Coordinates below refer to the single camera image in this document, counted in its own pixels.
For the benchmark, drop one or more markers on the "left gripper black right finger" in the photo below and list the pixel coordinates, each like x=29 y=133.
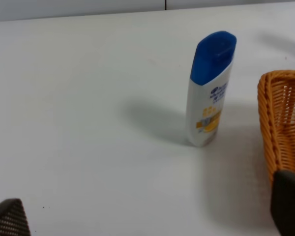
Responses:
x=282 y=205

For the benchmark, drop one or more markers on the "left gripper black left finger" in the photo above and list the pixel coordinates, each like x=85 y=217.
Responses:
x=13 y=219

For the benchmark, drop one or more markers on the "orange wicker basket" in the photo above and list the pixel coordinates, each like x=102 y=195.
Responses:
x=276 y=107

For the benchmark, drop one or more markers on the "white shampoo bottle blue cap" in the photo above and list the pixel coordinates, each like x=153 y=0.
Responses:
x=209 y=77

